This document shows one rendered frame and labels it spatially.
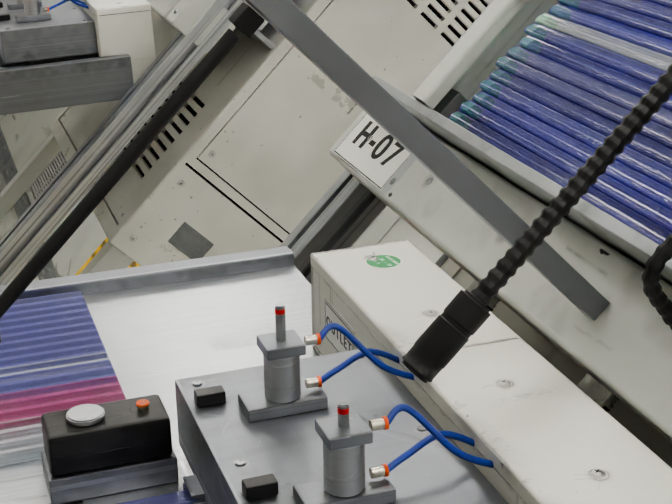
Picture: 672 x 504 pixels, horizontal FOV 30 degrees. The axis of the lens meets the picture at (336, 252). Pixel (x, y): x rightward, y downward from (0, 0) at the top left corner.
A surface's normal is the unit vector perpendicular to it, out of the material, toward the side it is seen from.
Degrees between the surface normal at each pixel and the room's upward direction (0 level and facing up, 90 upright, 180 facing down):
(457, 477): 45
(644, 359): 90
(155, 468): 90
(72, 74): 90
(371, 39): 90
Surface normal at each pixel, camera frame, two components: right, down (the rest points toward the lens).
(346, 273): -0.01, -0.93
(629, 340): -0.68, -0.56
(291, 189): 0.33, 0.34
